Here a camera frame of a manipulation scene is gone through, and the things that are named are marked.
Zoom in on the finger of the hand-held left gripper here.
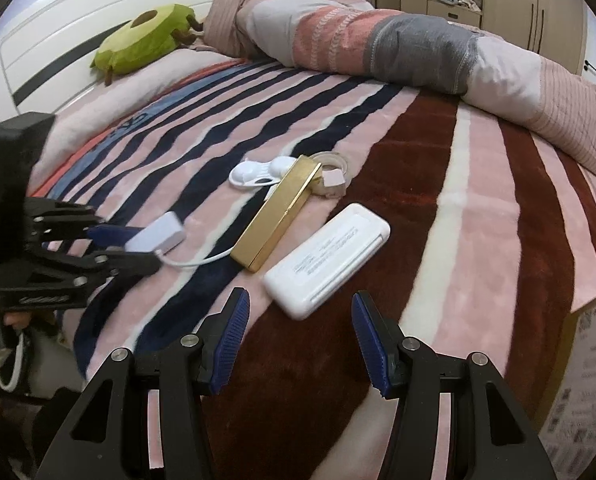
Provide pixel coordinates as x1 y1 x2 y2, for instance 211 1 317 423
0 249 162 293
28 198 145 252

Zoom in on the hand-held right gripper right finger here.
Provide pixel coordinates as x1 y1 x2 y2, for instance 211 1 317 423
350 290 559 480

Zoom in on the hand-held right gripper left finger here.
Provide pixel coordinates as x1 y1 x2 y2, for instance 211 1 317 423
35 287 251 480

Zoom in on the white adapter with cable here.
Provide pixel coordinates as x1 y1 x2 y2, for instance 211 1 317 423
124 211 239 267

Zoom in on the white power bank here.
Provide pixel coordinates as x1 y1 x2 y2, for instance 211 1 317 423
263 203 391 321

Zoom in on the gold rectangular box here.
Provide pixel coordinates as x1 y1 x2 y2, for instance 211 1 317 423
229 155 323 274

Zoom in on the white plastic clip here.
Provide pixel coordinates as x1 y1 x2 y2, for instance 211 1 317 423
229 156 299 192

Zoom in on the black bag with white trim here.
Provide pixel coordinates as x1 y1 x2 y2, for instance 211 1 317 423
0 327 36 395

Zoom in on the small pink cube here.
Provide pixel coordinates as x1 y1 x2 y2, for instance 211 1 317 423
320 170 347 199

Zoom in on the white bed headboard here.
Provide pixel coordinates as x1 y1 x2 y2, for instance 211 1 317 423
0 0 261 122

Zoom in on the striped fleece blanket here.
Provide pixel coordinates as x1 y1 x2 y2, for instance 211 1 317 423
28 57 596 480

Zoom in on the clear tape roll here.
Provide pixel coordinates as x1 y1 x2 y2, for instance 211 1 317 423
309 151 353 195

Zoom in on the green avocado plush toy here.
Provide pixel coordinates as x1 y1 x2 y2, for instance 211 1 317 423
89 4 205 87

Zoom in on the printed cardboard box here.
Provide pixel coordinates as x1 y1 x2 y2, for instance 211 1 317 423
536 290 596 480

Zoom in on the pink grey striped quilt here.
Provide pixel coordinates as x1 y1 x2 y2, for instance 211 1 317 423
198 0 596 182

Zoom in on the beige wooden wardrobe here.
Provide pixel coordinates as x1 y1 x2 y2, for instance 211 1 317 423
323 0 592 77

